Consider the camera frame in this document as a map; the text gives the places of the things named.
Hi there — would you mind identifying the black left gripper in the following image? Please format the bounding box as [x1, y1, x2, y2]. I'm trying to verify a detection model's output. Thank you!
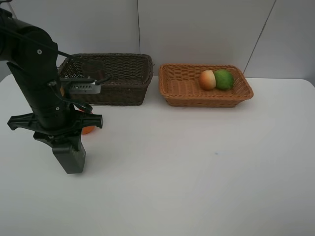
[7, 98, 102, 151]

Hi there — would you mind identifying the black pump bottle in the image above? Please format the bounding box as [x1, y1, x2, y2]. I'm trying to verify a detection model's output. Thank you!
[52, 144, 86, 174]

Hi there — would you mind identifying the orange mandarin fruit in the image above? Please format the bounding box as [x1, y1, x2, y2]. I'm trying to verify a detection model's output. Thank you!
[82, 126, 95, 135]

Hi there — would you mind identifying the purple translucent plastic cup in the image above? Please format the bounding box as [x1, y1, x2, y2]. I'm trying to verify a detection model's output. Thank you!
[81, 60, 106, 80]

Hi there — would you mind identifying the red yellow peach fruit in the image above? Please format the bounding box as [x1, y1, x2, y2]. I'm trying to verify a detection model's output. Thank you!
[199, 70, 216, 90]

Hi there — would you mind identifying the green lime fruit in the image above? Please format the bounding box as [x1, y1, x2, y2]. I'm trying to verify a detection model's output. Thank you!
[214, 69, 234, 90]

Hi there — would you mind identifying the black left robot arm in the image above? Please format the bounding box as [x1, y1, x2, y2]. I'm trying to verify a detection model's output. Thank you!
[0, 9, 103, 151]

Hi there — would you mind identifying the dark brown wicker basket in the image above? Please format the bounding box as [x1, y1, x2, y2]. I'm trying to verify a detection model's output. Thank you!
[58, 53, 154, 106]

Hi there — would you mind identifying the orange wicker basket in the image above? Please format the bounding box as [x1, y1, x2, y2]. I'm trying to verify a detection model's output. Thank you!
[158, 63, 254, 108]

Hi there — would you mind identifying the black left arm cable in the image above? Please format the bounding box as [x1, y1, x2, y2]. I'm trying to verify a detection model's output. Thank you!
[0, 27, 114, 115]

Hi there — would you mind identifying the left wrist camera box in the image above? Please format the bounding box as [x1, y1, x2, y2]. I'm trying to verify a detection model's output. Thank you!
[60, 77, 101, 94]

